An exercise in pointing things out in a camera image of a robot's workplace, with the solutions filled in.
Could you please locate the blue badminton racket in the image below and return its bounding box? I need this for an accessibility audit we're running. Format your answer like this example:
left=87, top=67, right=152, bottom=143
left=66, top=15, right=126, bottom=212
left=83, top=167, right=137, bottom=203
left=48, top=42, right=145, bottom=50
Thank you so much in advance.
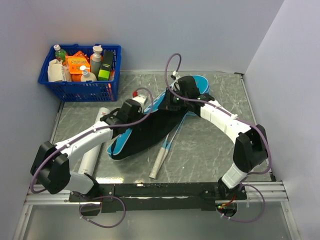
left=149, top=116, right=186, bottom=180

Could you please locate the grey pump bottle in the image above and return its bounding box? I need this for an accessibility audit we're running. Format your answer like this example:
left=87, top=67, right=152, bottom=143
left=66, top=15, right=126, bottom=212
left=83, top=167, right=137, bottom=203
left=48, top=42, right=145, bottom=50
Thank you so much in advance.
left=90, top=45, right=103, bottom=79

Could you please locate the orange snack packet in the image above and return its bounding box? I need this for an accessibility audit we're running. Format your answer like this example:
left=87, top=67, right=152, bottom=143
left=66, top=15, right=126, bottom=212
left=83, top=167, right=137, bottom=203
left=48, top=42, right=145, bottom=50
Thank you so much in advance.
left=65, top=50, right=91, bottom=75

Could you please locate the beige cloth bag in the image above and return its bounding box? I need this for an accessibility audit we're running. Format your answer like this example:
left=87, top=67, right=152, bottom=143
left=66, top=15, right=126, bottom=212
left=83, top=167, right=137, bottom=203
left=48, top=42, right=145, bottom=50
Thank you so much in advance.
left=47, top=59, right=72, bottom=83

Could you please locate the blue plastic basket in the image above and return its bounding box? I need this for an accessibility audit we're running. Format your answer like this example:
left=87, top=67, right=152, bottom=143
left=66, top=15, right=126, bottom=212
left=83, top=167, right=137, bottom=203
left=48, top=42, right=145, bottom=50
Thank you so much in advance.
left=38, top=44, right=122, bottom=102

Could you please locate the aluminium rail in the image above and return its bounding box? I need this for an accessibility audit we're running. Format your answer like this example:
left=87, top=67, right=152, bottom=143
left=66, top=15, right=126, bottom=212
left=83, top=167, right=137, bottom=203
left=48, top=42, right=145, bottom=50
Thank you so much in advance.
left=24, top=181, right=289, bottom=206

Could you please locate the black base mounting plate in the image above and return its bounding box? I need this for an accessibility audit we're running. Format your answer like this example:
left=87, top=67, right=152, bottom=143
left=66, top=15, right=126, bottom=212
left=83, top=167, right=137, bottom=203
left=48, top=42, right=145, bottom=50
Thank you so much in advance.
left=69, top=182, right=247, bottom=213

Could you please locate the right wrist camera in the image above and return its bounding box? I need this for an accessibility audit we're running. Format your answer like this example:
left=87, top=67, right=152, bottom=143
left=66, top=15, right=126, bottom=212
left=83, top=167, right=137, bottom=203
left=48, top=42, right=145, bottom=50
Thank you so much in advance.
left=170, top=71, right=181, bottom=91

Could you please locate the black green box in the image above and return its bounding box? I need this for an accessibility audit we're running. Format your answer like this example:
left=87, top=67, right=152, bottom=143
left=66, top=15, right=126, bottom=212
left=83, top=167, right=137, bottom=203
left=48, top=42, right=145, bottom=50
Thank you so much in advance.
left=98, top=49, right=114, bottom=81

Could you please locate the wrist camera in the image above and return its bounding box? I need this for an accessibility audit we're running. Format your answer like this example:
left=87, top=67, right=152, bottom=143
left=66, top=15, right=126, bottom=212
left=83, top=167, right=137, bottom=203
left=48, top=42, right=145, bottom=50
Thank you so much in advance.
left=170, top=71, right=181, bottom=91
left=132, top=91, right=148, bottom=106

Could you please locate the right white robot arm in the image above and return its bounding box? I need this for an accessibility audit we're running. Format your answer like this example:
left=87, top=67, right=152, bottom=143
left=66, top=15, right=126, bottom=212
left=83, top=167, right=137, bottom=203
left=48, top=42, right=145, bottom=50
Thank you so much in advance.
left=158, top=75, right=271, bottom=199

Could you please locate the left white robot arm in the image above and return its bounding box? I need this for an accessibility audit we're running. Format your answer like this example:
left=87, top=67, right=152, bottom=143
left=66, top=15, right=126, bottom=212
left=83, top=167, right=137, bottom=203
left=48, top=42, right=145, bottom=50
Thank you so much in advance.
left=30, top=95, right=148, bottom=201

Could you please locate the beige pump bottle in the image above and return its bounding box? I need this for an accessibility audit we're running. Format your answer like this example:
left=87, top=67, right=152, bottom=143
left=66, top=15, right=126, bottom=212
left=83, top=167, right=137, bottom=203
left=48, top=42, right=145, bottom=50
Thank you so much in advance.
left=79, top=65, right=97, bottom=82

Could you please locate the white shuttlecock tube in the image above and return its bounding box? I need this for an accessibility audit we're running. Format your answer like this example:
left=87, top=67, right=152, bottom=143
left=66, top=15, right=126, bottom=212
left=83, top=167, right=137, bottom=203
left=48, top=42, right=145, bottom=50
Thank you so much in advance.
left=78, top=107, right=110, bottom=176

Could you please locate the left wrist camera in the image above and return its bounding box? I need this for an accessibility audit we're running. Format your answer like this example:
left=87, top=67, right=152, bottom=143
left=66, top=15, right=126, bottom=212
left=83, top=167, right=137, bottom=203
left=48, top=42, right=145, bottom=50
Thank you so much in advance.
left=132, top=91, right=148, bottom=106

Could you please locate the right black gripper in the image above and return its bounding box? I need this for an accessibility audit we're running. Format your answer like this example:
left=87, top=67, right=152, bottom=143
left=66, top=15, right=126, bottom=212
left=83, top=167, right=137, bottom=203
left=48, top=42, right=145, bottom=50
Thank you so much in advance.
left=157, top=87, right=189, bottom=111

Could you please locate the green drink bottle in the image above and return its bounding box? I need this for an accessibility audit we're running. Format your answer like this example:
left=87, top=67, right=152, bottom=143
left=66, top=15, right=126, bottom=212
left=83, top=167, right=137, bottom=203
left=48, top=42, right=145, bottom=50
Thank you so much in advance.
left=53, top=44, right=68, bottom=62

